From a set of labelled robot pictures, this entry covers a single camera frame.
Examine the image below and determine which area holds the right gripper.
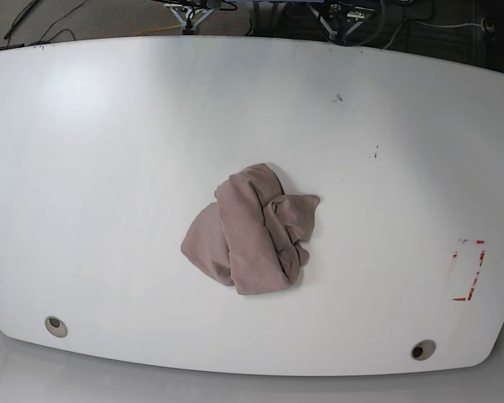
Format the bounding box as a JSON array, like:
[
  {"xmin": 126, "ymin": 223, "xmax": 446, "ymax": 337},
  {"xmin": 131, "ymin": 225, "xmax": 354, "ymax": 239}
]
[{"xmin": 168, "ymin": 5, "xmax": 213, "ymax": 34}]

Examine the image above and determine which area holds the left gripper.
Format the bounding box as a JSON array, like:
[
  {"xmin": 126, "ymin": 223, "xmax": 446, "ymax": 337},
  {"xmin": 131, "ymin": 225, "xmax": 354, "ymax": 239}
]
[{"xmin": 317, "ymin": 7, "xmax": 374, "ymax": 44}]

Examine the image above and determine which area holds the mauve t-shirt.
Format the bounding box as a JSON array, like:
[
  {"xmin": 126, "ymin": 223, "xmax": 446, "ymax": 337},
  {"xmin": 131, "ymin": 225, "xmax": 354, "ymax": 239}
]
[{"xmin": 181, "ymin": 164, "xmax": 320, "ymax": 296}]

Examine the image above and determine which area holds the red tape rectangle marking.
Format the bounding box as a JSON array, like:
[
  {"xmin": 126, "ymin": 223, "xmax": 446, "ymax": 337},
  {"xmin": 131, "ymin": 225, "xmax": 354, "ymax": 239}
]
[{"xmin": 448, "ymin": 239, "xmax": 487, "ymax": 302}]

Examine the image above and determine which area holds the left table grommet hole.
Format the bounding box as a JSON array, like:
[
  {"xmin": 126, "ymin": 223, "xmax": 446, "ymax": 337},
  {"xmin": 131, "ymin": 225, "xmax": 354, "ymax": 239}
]
[{"xmin": 45, "ymin": 317, "xmax": 68, "ymax": 338}]

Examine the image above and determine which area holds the table grommet hole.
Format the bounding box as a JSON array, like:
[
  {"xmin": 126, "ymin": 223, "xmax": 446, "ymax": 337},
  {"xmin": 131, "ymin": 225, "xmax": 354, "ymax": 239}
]
[
  {"xmin": 410, "ymin": 339, "xmax": 437, "ymax": 361},
  {"xmin": 45, "ymin": 317, "xmax": 68, "ymax": 338}
]

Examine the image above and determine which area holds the right table grommet hole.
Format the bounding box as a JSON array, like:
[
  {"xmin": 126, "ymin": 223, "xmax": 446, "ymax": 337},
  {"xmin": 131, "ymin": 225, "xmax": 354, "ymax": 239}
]
[{"xmin": 410, "ymin": 339, "xmax": 437, "ymax": 361}]

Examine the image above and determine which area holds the yellow cable on floor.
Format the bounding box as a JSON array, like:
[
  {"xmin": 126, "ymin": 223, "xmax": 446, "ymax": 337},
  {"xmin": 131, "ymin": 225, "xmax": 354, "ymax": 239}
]
[{"xmin": 134, "ymin": 23, "xmax": 181, "ymax": 38}]

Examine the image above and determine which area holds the white cable on floor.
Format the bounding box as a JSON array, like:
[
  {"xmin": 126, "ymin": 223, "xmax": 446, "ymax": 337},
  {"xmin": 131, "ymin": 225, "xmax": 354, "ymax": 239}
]
[{"xmin": 415, "ymin": 18, "xmax": 486, "ymax": 30}]

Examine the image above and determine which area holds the black floor cable left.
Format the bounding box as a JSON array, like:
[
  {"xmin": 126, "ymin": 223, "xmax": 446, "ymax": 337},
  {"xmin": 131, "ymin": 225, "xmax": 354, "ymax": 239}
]
[{"xmin": 3, "ymin": 0, "xmax": 87, "ymax": 43}]

